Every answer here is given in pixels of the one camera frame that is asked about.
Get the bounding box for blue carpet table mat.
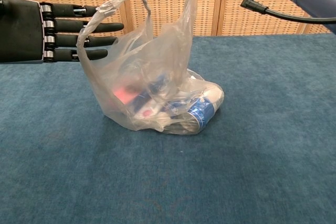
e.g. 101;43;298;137
0;32;336;224

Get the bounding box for clear plastic shopping bag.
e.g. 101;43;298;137
76;0;225;136

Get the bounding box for blue white drink can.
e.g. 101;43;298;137
187;97;215;130

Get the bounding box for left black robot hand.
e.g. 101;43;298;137
0;0;124;65

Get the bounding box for pink packet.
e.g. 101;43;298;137
114;84;140;104

